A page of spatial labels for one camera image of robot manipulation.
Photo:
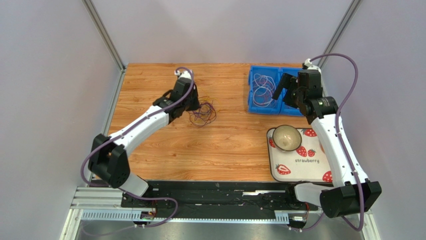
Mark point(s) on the aluminium frame rail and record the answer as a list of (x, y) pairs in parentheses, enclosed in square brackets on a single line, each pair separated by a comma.
[(105, 204)]

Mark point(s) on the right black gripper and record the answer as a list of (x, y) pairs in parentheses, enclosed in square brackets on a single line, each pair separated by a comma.
[(289, 92)]

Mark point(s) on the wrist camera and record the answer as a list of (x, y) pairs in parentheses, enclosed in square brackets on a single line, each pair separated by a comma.
[(308, 65), (184, 74)]

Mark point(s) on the blue plastic bin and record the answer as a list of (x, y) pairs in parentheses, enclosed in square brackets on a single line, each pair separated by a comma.
[(262, 81)]

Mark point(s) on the left aluminium corner post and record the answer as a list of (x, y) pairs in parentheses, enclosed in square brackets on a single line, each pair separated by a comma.
[(100, 26)]

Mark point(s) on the beige bowl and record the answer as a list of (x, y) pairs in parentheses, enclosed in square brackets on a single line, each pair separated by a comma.
[(287, 138)]

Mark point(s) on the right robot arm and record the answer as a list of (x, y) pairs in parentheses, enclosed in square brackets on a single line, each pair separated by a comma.
[(352, 191)]

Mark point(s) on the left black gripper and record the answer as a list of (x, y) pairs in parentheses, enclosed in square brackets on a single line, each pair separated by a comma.
[(196, 105)]

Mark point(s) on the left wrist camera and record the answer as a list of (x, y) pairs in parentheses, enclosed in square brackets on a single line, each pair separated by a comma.
[(184, 74)]

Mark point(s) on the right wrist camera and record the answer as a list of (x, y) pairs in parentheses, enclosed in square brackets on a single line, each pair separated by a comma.
[(308, 65)]

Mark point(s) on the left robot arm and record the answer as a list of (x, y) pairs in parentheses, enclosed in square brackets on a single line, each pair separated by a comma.
[(109, 158)]

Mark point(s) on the strawberry print tray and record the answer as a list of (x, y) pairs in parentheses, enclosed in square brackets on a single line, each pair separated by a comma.
[(306, 163)]

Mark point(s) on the right aluminium corner post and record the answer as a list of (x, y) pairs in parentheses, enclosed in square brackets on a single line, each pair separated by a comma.
[(342, 26)]

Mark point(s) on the aluminium corner post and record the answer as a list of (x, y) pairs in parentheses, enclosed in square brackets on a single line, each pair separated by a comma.
[(100, 26), (342, 26)]

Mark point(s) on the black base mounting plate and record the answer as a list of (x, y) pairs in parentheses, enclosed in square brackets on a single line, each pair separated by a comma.
[(223, 200)]

